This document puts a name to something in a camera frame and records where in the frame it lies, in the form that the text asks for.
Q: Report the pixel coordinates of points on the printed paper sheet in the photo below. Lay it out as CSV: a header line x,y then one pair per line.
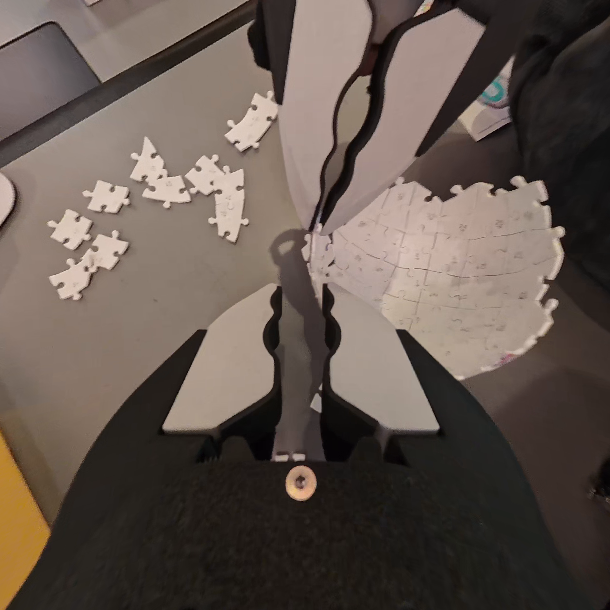
x,y
491,114

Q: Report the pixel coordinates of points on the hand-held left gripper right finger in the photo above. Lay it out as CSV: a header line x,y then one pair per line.
x,y
381,381

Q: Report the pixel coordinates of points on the partly built white puzzle ball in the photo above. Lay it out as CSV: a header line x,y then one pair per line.
x,y
452,286

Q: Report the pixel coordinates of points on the white puzzle pieces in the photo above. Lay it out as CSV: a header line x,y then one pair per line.
x,y
167,188

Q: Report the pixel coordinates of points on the dark grey mat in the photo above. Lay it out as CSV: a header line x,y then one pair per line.
x,y
38,76

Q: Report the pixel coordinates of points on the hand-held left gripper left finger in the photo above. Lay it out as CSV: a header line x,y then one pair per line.
x,y
228,381

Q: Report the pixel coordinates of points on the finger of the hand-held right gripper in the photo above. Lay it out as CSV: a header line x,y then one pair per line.
x,y
314,95
405,105

